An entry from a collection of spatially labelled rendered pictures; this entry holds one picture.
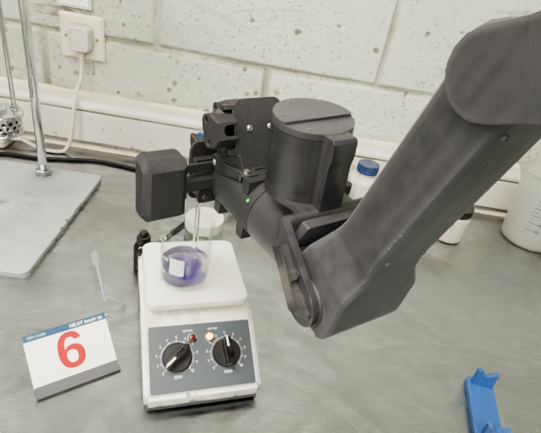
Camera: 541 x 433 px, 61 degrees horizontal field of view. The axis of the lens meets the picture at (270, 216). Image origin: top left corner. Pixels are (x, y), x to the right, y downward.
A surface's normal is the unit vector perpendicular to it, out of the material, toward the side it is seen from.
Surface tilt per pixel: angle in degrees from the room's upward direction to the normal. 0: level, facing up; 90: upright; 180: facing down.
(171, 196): 90
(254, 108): 68
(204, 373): 30
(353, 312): 101
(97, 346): 40
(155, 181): 90
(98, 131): 90
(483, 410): 0
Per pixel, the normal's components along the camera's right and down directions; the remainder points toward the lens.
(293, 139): -0.48, 0.47
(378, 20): -0.05, 0.53
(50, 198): 0.15, -0.83
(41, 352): 0.47, -0.30
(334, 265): -0.63, -0.11
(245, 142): 0.53, 0.18
